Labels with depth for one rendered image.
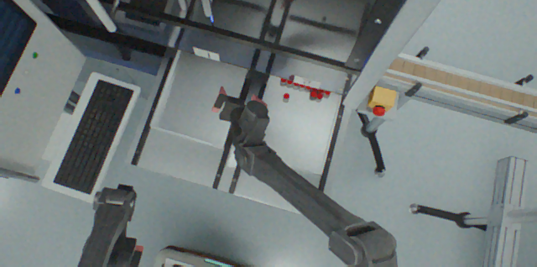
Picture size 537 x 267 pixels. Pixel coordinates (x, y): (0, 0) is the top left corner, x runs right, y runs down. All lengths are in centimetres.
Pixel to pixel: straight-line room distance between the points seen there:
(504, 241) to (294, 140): 99
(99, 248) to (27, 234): 170
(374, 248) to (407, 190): 170
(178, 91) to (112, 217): 69
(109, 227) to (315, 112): 84
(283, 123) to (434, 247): 128
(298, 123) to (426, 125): 120
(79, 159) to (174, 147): 34
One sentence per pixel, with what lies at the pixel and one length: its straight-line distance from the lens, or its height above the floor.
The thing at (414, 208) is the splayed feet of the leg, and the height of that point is 4.
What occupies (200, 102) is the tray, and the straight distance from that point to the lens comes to 158.
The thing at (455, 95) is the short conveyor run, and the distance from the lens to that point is 167.
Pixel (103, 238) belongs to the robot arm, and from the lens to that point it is 99.
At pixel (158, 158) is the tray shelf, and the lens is 156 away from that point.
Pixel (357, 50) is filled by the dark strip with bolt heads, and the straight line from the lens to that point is 117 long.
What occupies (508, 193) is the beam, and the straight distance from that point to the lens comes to 211.
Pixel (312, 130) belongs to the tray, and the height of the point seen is 88.
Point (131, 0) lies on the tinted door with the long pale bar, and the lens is 135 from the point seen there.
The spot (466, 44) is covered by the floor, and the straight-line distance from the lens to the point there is 288.
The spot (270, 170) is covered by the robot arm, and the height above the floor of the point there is 138.
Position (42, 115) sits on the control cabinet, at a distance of 167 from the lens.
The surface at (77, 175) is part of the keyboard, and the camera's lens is 169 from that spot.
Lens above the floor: 238
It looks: 75 degrees down
